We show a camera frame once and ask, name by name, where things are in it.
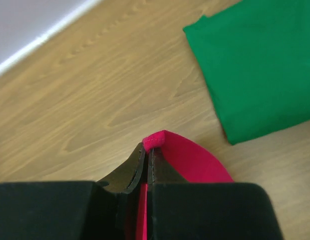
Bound pink red t shirt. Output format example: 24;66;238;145
134;129;235;240

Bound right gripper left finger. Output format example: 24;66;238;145
97;142;146;194

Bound folded green t shirt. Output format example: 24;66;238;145
184;0;310;145

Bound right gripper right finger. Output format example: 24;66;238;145
147;148;188;185

